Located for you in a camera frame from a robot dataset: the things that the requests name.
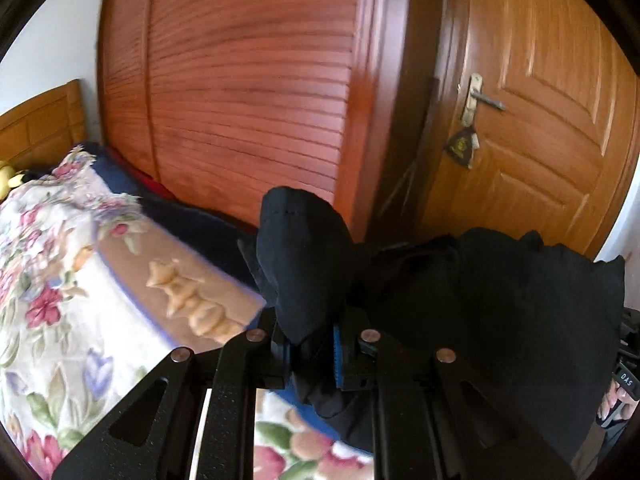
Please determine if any wooden slatted wardrobe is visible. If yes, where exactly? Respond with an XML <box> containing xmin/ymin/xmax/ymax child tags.
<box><xmin>95</xmin><ymin>0</ymin><xmax>451</xmax><ymax>241</ymax></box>

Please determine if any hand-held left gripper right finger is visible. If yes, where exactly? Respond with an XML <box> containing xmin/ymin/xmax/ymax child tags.
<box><xmin>331</xmin><ymin>307</ymin><xmax>571</xmax><ymax>480</ymax></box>

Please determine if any wooden door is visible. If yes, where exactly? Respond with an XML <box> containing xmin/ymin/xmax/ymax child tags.
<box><xmin>415</xmin><ymin>0</ymin><xmax>640</xmax><ymax>261</ymax></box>

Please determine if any person's right hand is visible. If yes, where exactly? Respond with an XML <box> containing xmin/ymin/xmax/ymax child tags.
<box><xmin>595</xmin><ymin>380</ymin><xmax>629</xmax><ymax>429</ymax></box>

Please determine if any black trench coat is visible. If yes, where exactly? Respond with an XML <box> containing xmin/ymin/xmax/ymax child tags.
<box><xmin>237</xmin><ymin>186</ymin><xmax>626</xmax><ymax>466</ymax></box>

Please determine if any wooden bed headboard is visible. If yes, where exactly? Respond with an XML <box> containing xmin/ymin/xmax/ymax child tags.
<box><xmin>0</xmin><ymin>79</ymin><xmax>88</xmax><ymax>171</ymax></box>

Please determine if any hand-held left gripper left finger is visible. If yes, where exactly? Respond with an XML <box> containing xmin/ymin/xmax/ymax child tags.
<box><xmin>50</xmin><ymin>305</ymin><xmax>292</xmax><ymax>480</ymax></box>

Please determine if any brass door handle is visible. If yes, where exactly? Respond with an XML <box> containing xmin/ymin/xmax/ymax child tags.
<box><xmin>462</xmin><ymin>74</ymin><xmax>507</xmax><ymax>126</ymax></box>

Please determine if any dark key tag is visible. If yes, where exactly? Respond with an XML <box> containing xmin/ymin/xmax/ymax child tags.
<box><xmin>444</xmin><ymin>127</ymin><xmax>481</xmax><ymax>168</ymax></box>

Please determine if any yellow plush toy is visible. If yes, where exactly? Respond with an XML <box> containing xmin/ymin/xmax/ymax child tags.
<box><xmin>0</xmin><ymin>160</ymin><xmax>26</xmax><ymax>198</ymax></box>

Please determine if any floral blanket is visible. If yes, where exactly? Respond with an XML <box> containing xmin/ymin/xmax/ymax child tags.
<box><xmin>0</xmin><ymin>145</ymin><xmax>376</xmax><ymax>480</ymax></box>

